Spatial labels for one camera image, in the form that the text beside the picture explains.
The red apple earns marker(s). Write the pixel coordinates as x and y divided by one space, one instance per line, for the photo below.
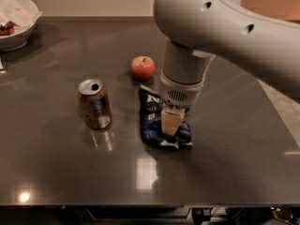
143 68

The brown soda can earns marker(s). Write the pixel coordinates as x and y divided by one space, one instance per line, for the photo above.
93 96

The blue Kettle chip bag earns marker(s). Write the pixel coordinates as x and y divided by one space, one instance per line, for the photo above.
151 105

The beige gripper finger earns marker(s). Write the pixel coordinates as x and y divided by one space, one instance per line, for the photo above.
171 119

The red strawberries in bowl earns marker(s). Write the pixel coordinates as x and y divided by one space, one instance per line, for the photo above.
7 29

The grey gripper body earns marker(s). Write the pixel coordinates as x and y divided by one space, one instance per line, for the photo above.
178 93

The white paper napkin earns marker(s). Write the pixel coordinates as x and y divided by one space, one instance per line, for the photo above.
22 12

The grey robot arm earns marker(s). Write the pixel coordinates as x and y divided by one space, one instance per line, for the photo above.
197 31

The white bowl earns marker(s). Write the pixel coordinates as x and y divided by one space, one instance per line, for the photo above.
18 39

